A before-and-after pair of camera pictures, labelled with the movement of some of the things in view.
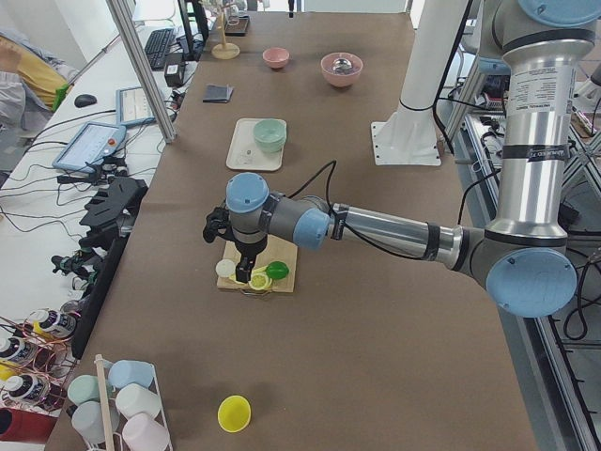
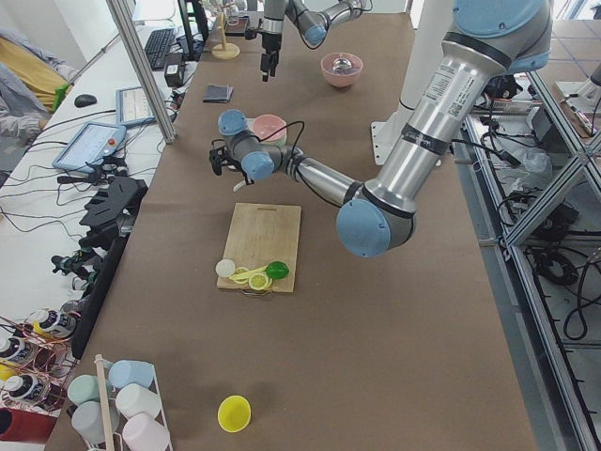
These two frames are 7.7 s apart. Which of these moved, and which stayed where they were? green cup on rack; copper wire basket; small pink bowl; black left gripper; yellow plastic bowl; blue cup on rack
Moved: black left gripper; small pink bowl
Stayed: blue cup on rack; yellow plastic bowl; copper wire basket; green cup on rack
